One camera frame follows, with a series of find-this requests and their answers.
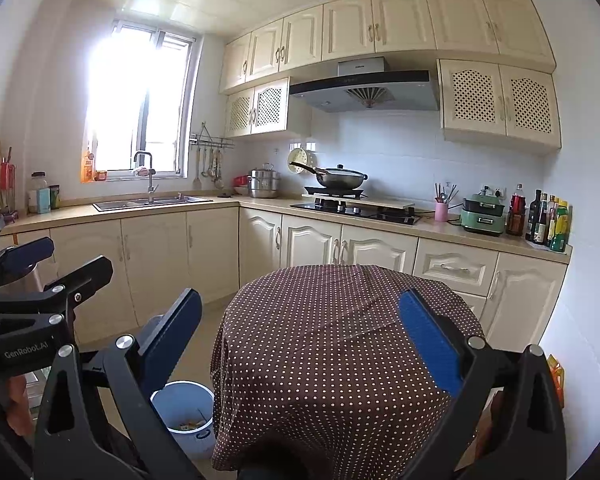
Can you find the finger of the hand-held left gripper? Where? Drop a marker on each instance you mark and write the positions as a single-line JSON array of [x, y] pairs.
[[25, 255], [80, 277]]

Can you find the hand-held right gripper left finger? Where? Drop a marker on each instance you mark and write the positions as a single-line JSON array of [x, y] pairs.
[[175, 335]]

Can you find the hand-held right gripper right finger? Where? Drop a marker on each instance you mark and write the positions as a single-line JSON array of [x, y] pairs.
[[430, 340]]

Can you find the blue plastic trash bin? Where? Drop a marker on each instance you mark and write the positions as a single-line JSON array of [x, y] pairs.
[[185, 400]]

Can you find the person's left hand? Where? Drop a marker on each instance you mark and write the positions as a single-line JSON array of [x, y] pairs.
[[20, 405]]

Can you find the teal carton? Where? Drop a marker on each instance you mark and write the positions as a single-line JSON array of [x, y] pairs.
[[43, 201]]

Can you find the red utensil holder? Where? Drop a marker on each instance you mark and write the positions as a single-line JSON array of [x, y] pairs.
[[7, 180]]

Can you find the cream lower kitchen cabinets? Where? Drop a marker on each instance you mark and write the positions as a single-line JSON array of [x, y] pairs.
[[155, 255]]

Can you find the stainless steel sink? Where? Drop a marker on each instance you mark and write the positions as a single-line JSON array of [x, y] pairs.
[[130, 205]]

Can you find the brown polka dot tablecloth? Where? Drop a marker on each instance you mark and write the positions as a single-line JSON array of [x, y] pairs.
[[330, 360]]

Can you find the small brown jar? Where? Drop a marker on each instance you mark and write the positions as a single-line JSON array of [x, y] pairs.
[[101, 175]]

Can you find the orange bottle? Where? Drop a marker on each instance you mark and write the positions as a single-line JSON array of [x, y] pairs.
[[87, 170]]

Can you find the chrome faucet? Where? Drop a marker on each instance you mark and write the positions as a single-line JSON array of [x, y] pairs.
[[152, 190]]

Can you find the pink utensil holder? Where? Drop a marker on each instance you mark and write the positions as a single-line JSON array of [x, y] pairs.
[[441, 211]]

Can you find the orange packaging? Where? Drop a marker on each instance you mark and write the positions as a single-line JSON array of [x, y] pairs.
[[556, 380]]

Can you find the green electric cooker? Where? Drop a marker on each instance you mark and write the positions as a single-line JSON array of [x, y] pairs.
[[482, 217]]

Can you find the black glass hob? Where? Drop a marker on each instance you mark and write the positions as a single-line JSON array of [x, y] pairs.
[[360, 215]]

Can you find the white spatula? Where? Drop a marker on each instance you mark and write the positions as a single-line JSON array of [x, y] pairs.
[[197, 179]]

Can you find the white bowl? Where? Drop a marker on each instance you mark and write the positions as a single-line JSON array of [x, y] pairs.
[[241, 191]]

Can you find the dark wine bottle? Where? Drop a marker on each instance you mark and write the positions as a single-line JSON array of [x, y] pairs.
[[534, 217]]

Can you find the dark sauce bottle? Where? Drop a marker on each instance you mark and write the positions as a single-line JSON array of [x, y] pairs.
[[544, 222]]

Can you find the red bowl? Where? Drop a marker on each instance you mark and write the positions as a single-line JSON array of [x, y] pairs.
[[240, 181]]

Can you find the green oil bottle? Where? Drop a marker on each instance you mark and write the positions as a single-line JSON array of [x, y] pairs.
[[561, 230]]

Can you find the black portable gas stove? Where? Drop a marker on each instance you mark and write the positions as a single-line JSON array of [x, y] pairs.
[[337, 192]]

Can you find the stainless steamer pot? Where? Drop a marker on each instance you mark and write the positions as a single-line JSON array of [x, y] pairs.
[[264, 182]]

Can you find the sliding window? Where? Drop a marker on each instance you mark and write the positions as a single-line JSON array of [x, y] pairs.
[[130, 100]]

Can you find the wok with lid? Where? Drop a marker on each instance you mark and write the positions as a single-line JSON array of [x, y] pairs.
[[342, 177]]

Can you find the metal utensil rack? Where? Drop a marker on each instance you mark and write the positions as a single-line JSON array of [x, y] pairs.
[[210, 141]]

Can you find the cream perforated round plate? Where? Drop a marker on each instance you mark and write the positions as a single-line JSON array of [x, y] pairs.
[[295, 157]]

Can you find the cream lattice door cabinet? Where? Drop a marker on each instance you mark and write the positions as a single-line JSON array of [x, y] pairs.
[[500, 102], [267, 107]]

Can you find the range hood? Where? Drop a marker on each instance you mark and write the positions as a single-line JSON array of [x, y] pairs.
[[365, 87]]

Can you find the white wall outlet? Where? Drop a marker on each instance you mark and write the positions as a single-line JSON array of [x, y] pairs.
[[495, 191]]

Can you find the row of cream wall cabinets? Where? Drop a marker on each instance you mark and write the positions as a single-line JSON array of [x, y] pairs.
[[405, 22]]

